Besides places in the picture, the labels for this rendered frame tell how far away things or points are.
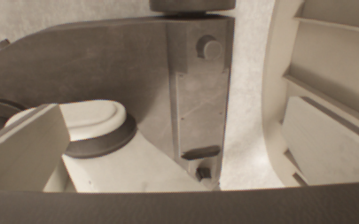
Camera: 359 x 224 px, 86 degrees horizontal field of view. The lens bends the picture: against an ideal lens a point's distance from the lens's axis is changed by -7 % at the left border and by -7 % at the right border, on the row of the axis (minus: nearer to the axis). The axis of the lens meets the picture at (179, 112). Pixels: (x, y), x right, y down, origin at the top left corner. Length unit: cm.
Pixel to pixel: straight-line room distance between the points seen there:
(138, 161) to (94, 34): 27
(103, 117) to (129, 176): 11
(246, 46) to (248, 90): 16
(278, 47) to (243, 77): 15
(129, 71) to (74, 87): 12
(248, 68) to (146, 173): 55
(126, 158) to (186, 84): 22
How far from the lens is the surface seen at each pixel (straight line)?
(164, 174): 30
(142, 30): 45
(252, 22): 72
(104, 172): 32
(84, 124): 36
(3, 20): 70
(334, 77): 68
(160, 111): 51
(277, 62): 77
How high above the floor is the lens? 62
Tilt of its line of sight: 59 degrees down
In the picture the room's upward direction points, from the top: 157 degrees clockwise
